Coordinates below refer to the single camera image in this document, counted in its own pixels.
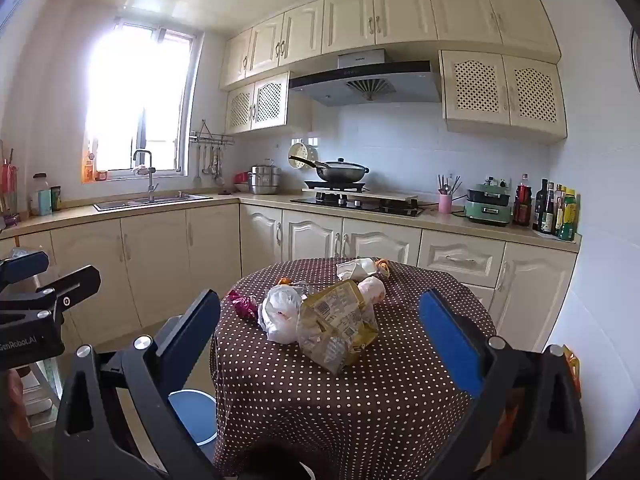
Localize wok with glass lid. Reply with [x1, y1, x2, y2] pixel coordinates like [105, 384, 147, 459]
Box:
[290, 155, 371, 183]

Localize brown polka-dot tablecloth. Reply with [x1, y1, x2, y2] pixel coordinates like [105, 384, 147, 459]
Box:
[210, 258, 498, 480]

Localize beige countertop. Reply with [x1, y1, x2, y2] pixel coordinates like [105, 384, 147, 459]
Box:
[0, 191, 582, 253]

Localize kitchen window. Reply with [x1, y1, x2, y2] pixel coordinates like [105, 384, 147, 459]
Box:
[82, 17, 201, 183]

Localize black range hood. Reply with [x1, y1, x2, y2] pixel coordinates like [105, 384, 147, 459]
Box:
[288, 48, 442, 107]

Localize green bottle with yellow cap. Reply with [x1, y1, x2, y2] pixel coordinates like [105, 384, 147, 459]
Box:
[559, 189, 578, 242]

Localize clear plastic jar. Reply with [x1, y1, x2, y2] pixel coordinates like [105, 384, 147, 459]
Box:
[31, 172, 53, 217]

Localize red-capped dark sauce bottle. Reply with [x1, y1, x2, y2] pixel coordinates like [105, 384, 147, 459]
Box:
[514, 174, 533, 227]

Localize orange yellow packet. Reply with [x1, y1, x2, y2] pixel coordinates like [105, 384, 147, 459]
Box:
[562, 344, 582, 398]

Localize green electric cooker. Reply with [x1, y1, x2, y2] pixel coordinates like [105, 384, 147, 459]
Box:
[464, 183, 513, 226]

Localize black gas stove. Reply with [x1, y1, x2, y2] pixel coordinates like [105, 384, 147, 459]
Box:
[290, 180, 426, 218]

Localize metal utensil rack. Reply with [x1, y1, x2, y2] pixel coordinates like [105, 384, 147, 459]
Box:
[190, 120, 235, 147]

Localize pinkish white bag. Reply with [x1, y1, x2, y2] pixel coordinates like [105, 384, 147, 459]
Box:
[357, 276, 387, 307]

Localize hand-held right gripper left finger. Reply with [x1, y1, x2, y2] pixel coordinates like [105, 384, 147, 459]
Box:
[52, 288, 223, 480]

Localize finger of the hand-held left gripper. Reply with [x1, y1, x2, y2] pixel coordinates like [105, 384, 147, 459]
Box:
[0, 251, 51, 293]
[0, 265, 102, 317]

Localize metal faucet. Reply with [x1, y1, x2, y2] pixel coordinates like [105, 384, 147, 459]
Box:
[132, 149, 160, 203]

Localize cream upper cabinets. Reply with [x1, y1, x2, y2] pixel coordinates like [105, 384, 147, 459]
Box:
[219, 0, 568, 145]

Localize cream lower cabinets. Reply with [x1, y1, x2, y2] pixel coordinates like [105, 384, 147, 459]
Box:
[0, 200, 581, 356]

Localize cream cabinets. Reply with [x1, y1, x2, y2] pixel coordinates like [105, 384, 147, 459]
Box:
[219, 0, 568, 145]
[0, 200, 581, 356]

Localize dark glass bottle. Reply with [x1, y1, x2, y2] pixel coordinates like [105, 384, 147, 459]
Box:
[541, 181, 557, 235]
[534, 178, 550, 231]

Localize steel steamer pot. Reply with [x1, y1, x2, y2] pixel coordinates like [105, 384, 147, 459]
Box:
[248, 159, 282, 196]

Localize steel sink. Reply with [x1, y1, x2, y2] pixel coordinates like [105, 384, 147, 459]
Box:
[93, 191, 213, 212]

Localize red purple wrapper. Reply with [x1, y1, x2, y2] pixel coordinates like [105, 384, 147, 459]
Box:
[227, 290, 261, 322]

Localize white crumpled bag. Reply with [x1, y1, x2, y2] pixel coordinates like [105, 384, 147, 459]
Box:
[336, 257, 377, 282]

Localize blue plastic bucket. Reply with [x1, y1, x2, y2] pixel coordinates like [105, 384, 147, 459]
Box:
[167, 389, 218, 446]

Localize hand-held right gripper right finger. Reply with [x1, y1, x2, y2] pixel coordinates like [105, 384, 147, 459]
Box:
[417, 288, 587, 480]

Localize white plastic bag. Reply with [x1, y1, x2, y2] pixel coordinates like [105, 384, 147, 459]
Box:
[257, 284, 306, 345]

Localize white green side cabinet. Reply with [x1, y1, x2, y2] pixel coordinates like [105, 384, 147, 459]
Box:
[17, 357, 66, 418]

